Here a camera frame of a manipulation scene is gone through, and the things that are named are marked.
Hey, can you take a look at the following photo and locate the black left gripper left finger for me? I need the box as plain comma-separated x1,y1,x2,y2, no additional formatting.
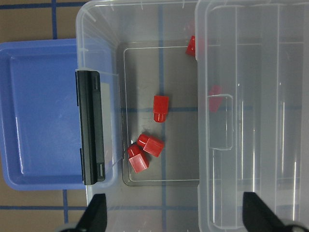
74,194,107,232

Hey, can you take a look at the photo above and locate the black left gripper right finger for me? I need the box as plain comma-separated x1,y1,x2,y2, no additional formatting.
242,192,293,232

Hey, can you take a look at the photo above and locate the red block lower pair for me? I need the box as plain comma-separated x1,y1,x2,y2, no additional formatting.
127,144,149,174

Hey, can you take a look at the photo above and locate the red block pair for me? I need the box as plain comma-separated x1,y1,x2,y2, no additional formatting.
127,144,149,174
137,134,165,157

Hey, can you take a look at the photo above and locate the blue plastic tray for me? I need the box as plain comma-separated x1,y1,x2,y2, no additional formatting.
0,38,114,191

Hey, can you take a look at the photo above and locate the red block upper pair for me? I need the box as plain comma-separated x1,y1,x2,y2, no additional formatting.
137,134,165,157

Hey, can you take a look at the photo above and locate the clear plastic box lid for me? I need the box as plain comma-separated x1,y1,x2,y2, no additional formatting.
195,0,309,232

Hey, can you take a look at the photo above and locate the clear plastic storage box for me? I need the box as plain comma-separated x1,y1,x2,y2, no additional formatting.
76,0,201,232

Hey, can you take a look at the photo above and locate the red block at corner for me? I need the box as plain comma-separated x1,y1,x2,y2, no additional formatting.
185,35,196,57

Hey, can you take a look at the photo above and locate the black box latch handle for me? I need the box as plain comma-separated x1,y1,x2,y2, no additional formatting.
75,70,105,185

